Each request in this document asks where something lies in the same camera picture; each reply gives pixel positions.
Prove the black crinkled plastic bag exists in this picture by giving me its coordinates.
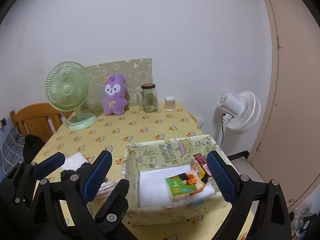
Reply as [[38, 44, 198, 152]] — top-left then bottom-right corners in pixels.
[[60, 163, 90, 181]]

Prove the white towel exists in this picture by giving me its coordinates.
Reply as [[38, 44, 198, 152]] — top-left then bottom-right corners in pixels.
[[61, 152, 88, 171]]

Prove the cartoon character yellow box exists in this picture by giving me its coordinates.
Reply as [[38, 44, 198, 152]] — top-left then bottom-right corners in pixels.
[[190, 153, 212, 184]]

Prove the orange green tissue pack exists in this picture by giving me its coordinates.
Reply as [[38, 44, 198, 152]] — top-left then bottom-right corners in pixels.
[[165, 171, 205, 202]]

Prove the blue plaid bedding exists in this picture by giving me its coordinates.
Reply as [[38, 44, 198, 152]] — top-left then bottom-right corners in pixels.
[[1, 127, 25, 180]]

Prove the black cloth on chair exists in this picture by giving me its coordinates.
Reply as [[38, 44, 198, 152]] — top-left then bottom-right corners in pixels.
[[23, 134, 45, 164]]

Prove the wooden chair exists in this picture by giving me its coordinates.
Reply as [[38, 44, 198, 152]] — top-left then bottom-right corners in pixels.
[[10, 102, 73, 142]]

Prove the yellow cartoon tablecloth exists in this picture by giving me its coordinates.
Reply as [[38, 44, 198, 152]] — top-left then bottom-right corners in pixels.
[[35, 105, 231, 239]]

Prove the yellow cartoon storage box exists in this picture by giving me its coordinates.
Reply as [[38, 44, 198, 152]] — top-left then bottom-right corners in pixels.
[[121, 135, 227, 226]]

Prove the white standing fan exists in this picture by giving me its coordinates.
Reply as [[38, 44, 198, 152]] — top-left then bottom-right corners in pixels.
[[216, 90, 261, 145]]

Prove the green desk fan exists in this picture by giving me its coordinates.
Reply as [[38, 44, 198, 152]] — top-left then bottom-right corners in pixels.
[[45, 61, 97, 131]]

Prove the purple plush bunny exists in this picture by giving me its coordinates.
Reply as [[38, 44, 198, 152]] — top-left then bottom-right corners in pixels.
[[103, 74, 127, 115]]

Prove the glass jar with lid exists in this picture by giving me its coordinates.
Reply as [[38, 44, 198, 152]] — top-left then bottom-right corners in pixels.
[[138, 83, 158, 113]]

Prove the cotton swab container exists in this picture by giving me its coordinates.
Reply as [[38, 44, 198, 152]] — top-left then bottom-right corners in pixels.
[[164, 95, 176, 112]]

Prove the beige cartoon cardboard panel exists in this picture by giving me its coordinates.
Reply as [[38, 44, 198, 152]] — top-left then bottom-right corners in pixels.
[[81, 59, 153, 109]]

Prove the wall power socket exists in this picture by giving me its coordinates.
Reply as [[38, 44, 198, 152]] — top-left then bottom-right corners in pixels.
[[0, 118, 7, 130]]

